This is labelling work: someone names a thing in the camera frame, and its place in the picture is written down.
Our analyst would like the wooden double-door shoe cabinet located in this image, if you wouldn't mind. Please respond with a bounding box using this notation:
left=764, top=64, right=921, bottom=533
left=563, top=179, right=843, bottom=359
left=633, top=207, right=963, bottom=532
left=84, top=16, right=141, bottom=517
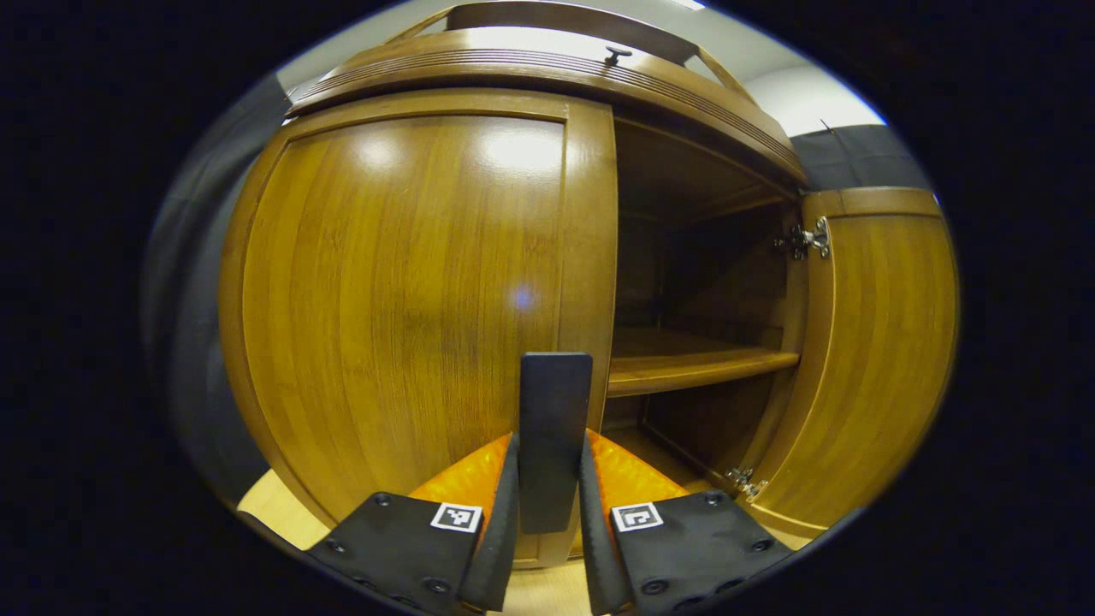
left=287, top=0, right=814, bottom=553

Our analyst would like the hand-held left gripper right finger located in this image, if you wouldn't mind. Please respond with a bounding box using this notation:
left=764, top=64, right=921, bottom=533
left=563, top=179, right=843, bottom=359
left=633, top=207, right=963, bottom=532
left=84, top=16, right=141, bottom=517
left=578, top=429, right=796, bottom=616

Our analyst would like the wooden drawer with black knob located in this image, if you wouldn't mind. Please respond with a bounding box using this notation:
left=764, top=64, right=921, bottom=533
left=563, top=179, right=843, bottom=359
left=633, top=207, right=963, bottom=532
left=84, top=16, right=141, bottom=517
left=342, top=24, right=758, bottom=99

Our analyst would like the wooden inner cabinet shelf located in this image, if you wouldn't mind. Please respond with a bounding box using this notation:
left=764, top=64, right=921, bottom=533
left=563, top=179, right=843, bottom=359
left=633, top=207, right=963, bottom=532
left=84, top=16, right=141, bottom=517
left=607, top=329, right=801, bottom=398

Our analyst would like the wooden cabinet door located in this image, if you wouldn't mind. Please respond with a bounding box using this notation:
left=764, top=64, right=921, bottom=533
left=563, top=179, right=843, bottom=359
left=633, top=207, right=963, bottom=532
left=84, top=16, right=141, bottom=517
left=218, top=88, right=619, bottom=570
left=740, top=187, right=959, bottom=540

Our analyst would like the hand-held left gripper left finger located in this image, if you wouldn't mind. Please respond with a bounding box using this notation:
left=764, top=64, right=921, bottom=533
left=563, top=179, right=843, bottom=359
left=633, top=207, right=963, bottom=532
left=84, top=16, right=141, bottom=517
left=304, top=432, right=521, bottom=613

